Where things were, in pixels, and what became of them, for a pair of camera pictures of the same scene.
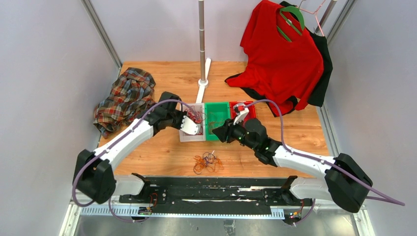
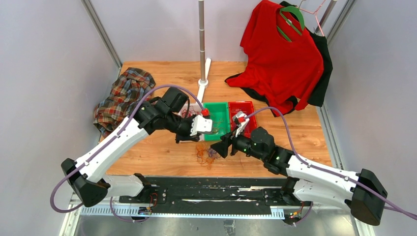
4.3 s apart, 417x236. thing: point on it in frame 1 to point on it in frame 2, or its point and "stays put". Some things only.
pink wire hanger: [316, 15] stays put
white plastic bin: [196, 113] stays put
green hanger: [297, 12] stays put
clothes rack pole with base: [203, 83] stays put
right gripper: [224, 132] to [222, 147]
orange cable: [209, 161] to [201, 152]
